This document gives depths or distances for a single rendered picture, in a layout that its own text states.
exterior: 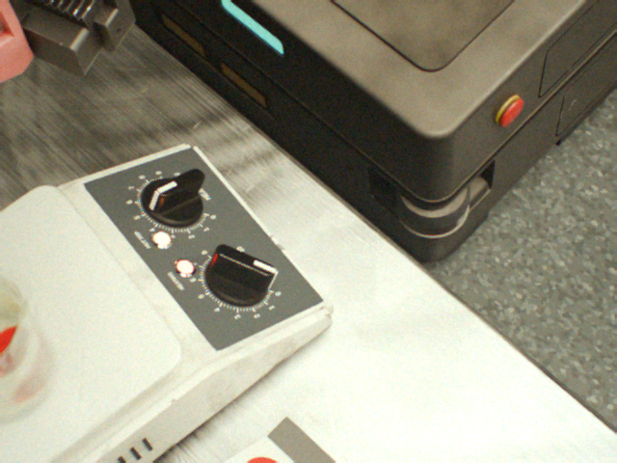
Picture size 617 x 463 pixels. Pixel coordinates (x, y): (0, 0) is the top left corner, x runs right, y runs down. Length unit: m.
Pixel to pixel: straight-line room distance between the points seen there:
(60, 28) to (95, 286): 0.20
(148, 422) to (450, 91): 0.65
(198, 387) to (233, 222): 0.10
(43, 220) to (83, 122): 0.14
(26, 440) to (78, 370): 0.04
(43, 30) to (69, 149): 0.32
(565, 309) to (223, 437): 0.87
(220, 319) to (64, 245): 0.08
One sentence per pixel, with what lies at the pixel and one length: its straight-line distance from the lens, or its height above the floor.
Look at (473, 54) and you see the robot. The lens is 1.21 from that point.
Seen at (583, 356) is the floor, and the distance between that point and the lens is 1.48.
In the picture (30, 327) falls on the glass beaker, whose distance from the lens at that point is 0.55.
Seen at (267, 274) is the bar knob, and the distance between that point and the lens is 0.63.
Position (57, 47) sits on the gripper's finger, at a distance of 0.44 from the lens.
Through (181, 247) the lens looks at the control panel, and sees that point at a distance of 0.65.
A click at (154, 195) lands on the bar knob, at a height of 0.82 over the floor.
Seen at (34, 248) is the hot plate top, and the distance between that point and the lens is 0.63.
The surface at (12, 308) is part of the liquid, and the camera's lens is 0.57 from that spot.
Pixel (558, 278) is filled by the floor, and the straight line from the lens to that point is 1.51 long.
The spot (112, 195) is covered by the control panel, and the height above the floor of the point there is 0.81.
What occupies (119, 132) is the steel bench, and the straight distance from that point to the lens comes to 0.75.
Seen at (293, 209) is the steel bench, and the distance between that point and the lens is 0.71.
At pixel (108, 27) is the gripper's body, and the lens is 0.43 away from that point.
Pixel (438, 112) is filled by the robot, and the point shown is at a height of 0.36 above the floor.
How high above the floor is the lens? 1.39
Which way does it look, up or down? 66 degrees down
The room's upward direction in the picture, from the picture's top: 11 degrees counter-clockwise
